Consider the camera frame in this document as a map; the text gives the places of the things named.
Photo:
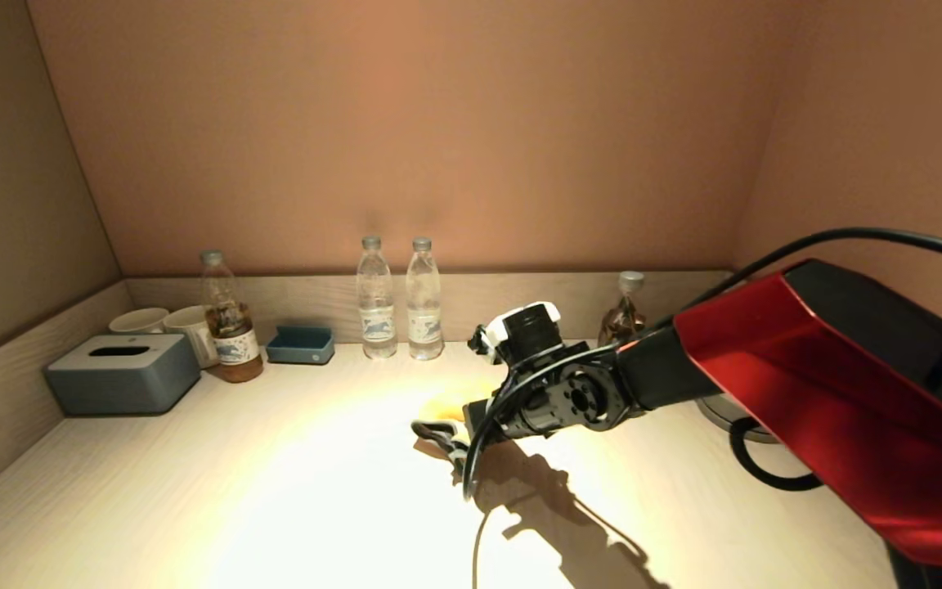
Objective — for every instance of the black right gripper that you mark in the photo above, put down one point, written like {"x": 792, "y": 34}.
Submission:
{"x": 491, "y": 417}

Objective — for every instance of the orange cloth with grey edge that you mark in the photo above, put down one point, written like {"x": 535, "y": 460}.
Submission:
{"x": 438, "y": 409}

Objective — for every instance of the red black right robot arm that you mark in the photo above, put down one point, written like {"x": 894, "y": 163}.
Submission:
{"x": 806, "y": 376}

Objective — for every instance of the clear water bottle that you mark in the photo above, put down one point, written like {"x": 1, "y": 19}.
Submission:
{"x": 424, "y": 325}
{"x": 376, "y": 325}

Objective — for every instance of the dark tea bottle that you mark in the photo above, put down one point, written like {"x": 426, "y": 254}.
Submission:
{"x": 625, "y": 315}

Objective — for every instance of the small blue tray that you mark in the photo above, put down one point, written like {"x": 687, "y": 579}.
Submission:
{"x": 299, "y": 351}

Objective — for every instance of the half-full amber tea bottle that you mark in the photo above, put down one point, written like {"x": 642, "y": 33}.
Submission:
{"x": 234, "y": 349}

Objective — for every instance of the blue-grey tissue box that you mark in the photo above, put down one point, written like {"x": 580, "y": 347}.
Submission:
{"x": 123, "y": 383}

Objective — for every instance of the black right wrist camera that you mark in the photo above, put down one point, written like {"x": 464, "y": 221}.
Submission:
{"x": 524, "y": 331}

